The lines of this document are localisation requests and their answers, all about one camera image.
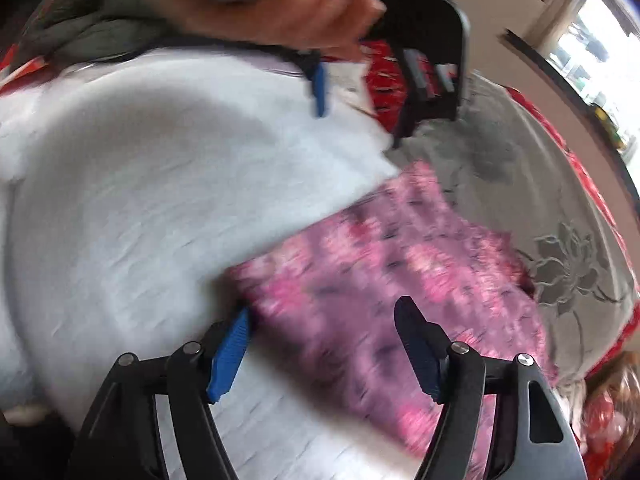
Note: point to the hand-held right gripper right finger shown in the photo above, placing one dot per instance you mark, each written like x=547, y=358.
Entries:
x=419, y=355

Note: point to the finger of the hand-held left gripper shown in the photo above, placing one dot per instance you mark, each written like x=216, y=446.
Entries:
x=415, y=92
x=318, y=87

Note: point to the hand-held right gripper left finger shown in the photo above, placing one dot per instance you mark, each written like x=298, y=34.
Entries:
x=227, y=355

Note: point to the pink floral shirt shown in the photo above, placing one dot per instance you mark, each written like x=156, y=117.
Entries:
x=380, y=280

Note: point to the person's left hand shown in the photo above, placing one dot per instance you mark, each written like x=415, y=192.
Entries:
x=295, y=5

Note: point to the red patterned bedsheet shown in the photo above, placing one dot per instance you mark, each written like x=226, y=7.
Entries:
x=382, y=85

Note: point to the grey floral blanket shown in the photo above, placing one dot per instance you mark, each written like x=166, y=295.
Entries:
x=540, y=200

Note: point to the window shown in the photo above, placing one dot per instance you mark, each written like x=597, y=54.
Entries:
x=595, y=55

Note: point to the white quilted blanket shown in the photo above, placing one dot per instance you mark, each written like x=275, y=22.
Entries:
x=150, y=185

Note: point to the clear plastic bag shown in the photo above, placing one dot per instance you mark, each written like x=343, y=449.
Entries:
x=610, y=415

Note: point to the grey puffer jacket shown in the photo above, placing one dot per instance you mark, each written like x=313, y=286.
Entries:
x=95, y=15

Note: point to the red white printed bag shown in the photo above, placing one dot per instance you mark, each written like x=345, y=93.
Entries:
x=22, y=67

